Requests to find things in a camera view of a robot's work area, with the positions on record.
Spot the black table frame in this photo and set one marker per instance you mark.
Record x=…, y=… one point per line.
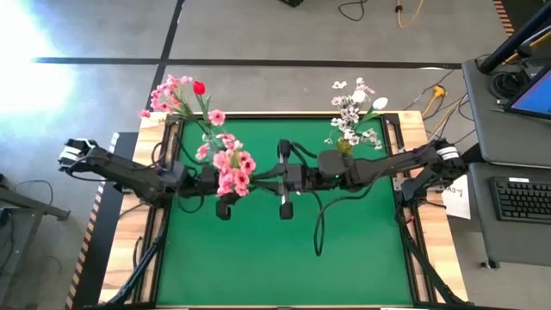
x=301, y=116

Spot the black mat with striped edge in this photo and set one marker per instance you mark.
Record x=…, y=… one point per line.
x=503, y=17
x=99, y=241

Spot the clear glass vase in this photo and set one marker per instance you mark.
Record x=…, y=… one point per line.
x=211, y=137

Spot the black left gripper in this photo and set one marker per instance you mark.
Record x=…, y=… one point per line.
x=202, y=183

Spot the red tulip with green stem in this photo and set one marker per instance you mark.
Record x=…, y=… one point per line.
x=198, y=87

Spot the grey monitor desk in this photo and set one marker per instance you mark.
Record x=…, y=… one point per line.
x=508, y=129

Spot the blue computer screen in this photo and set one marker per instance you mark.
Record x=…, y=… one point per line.
x=536, y=97

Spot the amber glass vase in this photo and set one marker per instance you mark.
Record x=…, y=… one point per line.
x=344, y=145

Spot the white blossom spray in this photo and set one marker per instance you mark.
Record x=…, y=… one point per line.
x=344, y=114
x=372, y=137

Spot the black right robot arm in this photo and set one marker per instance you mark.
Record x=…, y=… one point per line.
x=387, y=161

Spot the green table mat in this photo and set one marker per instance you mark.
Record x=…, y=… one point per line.
x=280, y=258

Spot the grey metal cart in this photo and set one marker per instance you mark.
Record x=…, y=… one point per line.
x=39, y=206

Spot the dark floor object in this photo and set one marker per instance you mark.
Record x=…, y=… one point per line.
x=292, y=2

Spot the grey keyboard desk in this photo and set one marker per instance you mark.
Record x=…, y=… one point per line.
x=516, y=245

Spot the desk caster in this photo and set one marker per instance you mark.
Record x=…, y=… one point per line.
x=488, y=264

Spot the black diagonal pole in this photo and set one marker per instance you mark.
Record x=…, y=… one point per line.
x=512, y=43

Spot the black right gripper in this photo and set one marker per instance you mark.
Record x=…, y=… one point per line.
x=303, y=177

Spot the pink flower spray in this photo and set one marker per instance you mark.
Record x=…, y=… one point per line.
x=165, y=92
x=234, y=170

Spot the white paper sheet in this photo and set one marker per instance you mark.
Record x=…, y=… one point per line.
x=458, y=204

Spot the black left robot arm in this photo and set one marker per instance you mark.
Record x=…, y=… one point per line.
x=125, y=172

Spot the black computer keyboard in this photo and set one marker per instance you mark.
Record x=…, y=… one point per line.
x=521, y=200

